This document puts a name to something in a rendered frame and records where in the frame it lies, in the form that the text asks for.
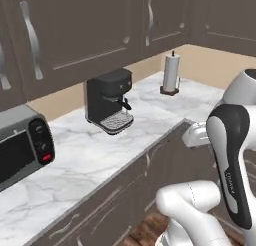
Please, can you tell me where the grey toaster oven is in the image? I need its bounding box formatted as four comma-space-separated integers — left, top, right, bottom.
0, 103, 57, 193

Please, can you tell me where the brown base cupboard run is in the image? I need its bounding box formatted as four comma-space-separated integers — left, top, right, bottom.
23, 119, 256, 246

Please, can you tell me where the slim silver door handle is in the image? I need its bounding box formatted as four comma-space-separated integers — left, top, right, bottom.
144, 0, 155, 47

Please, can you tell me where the brown corner wall cupboard run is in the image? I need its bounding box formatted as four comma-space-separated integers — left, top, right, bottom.
189, 0, 256, 58

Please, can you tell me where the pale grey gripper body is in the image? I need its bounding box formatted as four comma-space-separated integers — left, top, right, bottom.
181, 121, 211, 149

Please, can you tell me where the wide brown wall cupboard door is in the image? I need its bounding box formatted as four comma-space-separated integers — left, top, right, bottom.
2, 0, 145, 102

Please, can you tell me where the black espresso coffee machine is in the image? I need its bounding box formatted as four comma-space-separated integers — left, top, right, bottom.
84, 67, 135, 136

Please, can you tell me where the narrow brown wall cupboard door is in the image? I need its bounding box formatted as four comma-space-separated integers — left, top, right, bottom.
141, 0, 194, 59

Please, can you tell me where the long curved silver door handle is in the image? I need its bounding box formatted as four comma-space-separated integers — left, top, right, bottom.
19, 0, 45, 81

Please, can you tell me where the short silver base cupboard handle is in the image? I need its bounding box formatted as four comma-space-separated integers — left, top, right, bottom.
144, 152, 152, 178

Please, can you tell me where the white paper towel roll holder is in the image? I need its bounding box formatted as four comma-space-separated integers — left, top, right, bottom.
159, 50, 182, 97

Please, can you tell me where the long silver drawer handle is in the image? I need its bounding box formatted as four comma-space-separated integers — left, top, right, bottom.
89, 185, 124, 222

